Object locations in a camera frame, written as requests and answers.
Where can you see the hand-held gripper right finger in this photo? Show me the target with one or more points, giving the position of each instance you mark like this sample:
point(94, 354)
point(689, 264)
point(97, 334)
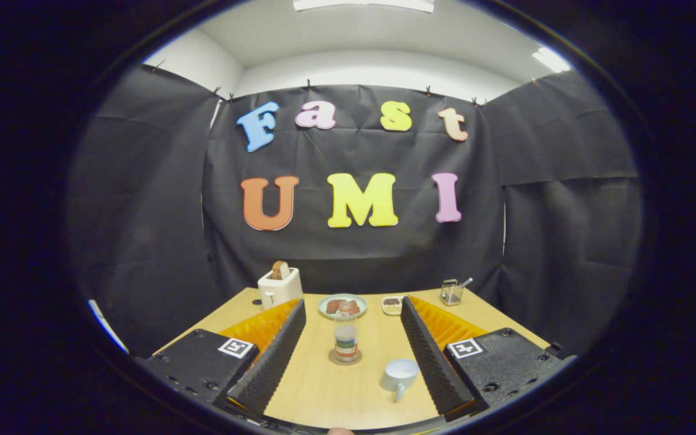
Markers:
point(435, 365)

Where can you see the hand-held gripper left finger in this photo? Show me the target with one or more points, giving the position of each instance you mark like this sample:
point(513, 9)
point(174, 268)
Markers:
point(272, 368)

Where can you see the white cup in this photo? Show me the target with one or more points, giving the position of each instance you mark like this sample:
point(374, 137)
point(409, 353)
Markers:
point(399, 374)

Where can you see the round brown coaster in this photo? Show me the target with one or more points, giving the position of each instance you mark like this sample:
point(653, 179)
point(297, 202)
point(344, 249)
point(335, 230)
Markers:
point(331, 357)

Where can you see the clear plastic juice bottle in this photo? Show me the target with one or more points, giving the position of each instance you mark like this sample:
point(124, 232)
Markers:
point(345, 347)

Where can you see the wooden table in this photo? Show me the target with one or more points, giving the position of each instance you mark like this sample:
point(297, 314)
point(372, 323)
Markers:
point(324, 399)

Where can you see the small white seasoning dish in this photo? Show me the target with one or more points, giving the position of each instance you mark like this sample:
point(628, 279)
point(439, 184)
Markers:
point(391, 308)

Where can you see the square glass container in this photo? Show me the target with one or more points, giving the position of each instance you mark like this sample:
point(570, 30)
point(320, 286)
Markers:
point(451, 294)

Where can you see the pale green plate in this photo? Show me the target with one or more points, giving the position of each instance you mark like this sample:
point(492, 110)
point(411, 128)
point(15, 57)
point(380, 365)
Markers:
point(324, 309)

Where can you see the white toaster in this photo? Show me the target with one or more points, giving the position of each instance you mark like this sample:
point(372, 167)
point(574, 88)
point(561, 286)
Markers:
point(281, 289)

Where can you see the brown meat piece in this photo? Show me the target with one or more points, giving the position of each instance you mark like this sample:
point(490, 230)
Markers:
point(355, 307)
point(333, 306)

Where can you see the small metal spoon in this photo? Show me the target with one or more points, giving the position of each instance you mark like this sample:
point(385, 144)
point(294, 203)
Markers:
point(466, 281)

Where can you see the brown bread slice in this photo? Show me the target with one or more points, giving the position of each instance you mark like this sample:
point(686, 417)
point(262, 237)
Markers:
point(280, 270)

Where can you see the black backdrop cloth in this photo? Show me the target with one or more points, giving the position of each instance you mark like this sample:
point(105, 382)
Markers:
point(324, 254)

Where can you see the small ceiling light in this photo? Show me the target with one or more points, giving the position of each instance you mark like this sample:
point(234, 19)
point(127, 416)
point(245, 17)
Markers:
point(550, 59)

